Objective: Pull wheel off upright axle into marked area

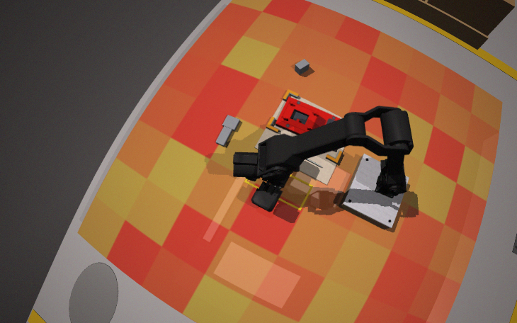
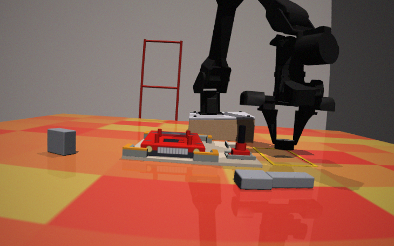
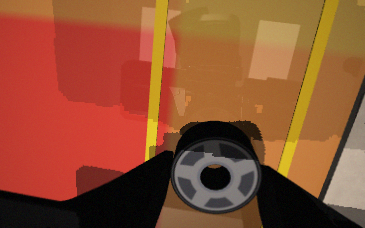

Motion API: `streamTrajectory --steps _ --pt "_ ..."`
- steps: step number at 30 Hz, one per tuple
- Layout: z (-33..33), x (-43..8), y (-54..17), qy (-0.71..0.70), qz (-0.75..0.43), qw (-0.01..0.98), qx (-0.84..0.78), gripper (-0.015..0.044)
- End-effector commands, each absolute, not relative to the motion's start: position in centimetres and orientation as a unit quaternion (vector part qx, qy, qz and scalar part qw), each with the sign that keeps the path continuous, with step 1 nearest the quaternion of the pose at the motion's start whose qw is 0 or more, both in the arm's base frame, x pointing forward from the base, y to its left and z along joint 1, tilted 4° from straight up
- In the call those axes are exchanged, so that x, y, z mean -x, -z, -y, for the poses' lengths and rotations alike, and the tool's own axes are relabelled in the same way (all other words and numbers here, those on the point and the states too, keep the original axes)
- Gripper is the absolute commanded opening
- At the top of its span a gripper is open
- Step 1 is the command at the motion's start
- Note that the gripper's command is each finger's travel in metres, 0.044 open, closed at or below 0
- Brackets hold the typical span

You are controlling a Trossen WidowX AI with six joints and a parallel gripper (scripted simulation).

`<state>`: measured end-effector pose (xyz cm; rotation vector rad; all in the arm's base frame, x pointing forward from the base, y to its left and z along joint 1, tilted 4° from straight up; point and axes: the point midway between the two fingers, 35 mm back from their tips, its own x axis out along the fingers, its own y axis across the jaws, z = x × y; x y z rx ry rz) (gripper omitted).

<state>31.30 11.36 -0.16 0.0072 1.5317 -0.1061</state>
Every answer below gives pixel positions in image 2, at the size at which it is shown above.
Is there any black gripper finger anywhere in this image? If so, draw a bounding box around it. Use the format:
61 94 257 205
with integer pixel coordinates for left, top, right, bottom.
257 108 278 144
293 111 318 145

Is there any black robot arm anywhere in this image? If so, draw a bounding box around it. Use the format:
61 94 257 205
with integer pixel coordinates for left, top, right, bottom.
193 0 339 115

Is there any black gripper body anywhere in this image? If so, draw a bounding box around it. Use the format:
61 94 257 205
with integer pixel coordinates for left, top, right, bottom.
240 65 335 112

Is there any black wheel with grey hub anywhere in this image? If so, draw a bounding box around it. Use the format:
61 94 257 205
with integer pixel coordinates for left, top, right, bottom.
275 139 294 151

